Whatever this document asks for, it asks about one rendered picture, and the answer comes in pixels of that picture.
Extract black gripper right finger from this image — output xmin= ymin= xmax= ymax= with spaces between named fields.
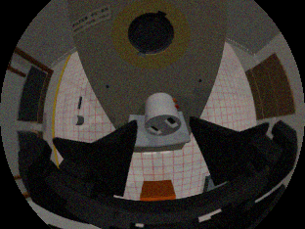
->
xmin=189 ymin=117 xmax=269 ymax=186

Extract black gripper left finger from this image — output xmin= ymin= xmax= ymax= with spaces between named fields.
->
xmin=52 ymin=119 xmax=137 ymax=197

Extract grey cylinder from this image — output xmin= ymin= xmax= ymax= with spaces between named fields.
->
xmin=145 ymin=92 xmax=181 ymax=137

